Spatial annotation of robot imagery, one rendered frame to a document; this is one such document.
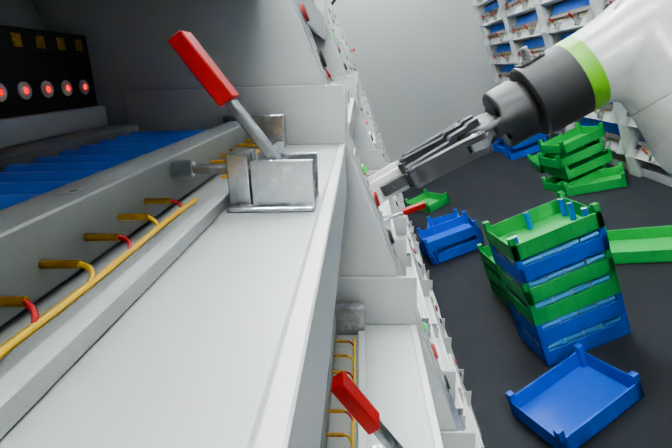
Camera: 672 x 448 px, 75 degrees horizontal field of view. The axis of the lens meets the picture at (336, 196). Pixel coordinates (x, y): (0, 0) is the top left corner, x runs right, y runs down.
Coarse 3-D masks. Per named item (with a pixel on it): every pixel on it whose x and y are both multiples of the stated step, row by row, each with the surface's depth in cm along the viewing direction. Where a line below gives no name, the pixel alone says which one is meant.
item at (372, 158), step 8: (360, 152) 109; (368, 152) 109; (376, 152) 109; (360, 160) 107; (368, 160) 109; (376, 160) 109; (368, 168) 110; (376, 168) 110; (384, 208) 78; (392, 224) 70; (392, 232) 67; (400, 240) 50; (400, 248) 51; (400, 256) 51; (400, 264) 51
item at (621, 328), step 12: (516, 324) 162; (612, 324) 145; (624, 324) 145; (528, 336) 154; (588, 336) 144; (600, 336) 145; (612, 336) 145; (540, 348) 147; (564, 348) 145; (588, 348) 145; (552, 360) 145
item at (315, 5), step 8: (304, 0) 63; (312, 0) 73; (320, 0) 100; (312, 8) 73; (320, 8) 100; (312, 16) 73; (320, 16) 88; (312, 24) 73; (320, 24) 88; (320, 32) 88
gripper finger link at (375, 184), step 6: (396, 168) 55; (384, 174) 55; (390, 174) 55; (396, 174) 55; (378, 180) 55; (384, 180) 55; (372, 186) 55; (378, 186) 55; (408, 186) 55; (378, 192) 56; (396, 192) 55; (378, 198) 56; (384, 198) 56
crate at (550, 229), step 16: (560, 192) 152; (544, 208) 154; (576, 208) 148; (592, 208) 135; (496, 224) 154; (512, 224) 154; (544, 224) 151; (560, 224) 147; (576, 224) 135; (592, 224) 136; (496, 240) 146; (512, 240) 134; (528, 240) 135; (544, 240) 135; (560, 240) 136; (512, 256) 137; (528, 256) 136
